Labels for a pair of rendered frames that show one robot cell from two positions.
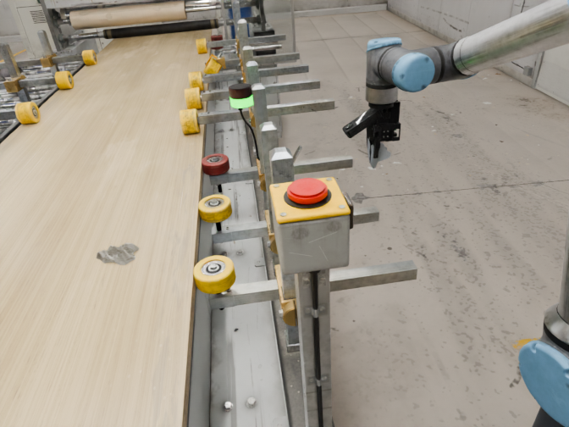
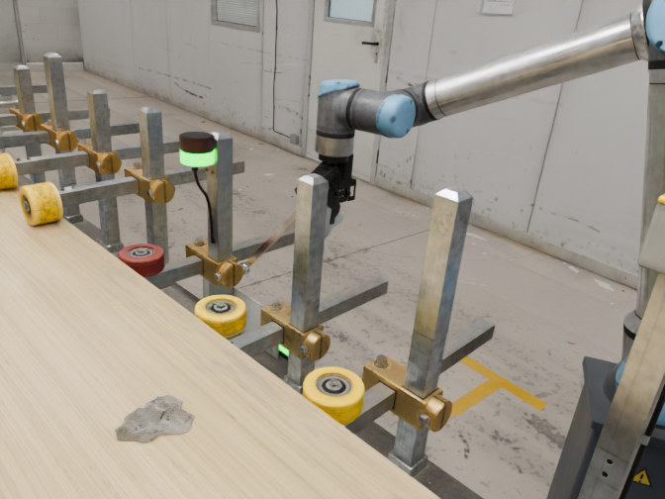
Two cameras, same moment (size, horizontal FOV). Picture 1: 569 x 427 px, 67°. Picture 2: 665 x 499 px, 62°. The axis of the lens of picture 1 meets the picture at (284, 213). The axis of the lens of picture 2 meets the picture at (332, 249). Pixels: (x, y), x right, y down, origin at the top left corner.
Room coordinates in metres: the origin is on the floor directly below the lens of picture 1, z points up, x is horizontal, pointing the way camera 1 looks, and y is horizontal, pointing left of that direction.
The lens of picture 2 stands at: (0.24, 0.55, 1.36)
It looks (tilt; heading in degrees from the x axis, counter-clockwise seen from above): 24 degrees down; 318
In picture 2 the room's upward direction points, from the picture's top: 5 degrees clockwise
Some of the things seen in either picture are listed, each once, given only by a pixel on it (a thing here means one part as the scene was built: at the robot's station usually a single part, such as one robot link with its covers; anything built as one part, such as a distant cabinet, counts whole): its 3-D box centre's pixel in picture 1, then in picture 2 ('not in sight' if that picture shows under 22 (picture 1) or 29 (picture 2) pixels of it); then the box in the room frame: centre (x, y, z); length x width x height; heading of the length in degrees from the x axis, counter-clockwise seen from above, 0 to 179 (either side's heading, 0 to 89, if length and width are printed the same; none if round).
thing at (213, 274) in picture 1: (217, 287); (331, 416); (0.65, 0.15, 0.85); 0.08 x 0.08 x 0.11
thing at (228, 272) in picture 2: (266, 174); (213, 263); (1.15, 0.05, 0.85); 0.13 x 0.06 x 0.05; 5
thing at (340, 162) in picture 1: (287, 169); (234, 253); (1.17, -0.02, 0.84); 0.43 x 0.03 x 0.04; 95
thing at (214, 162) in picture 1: (217, 174); (142, 276); (1.15, 0.19, 0.85); 0.08 x 0.08 x 0.11
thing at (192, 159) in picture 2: (241, 100); (197, 155); (1.12, 0.09, 1.08); 0.06 x 0.06 x 0.02
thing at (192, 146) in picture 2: (240, 91); (197, 142); (1.12, 0.09, 1.11); 0.06 x 0.06 x 0.02
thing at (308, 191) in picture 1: (307, 193); not in sight; (0.37, -0.02, 1.22); 0.04 x 0.04 x 0.02
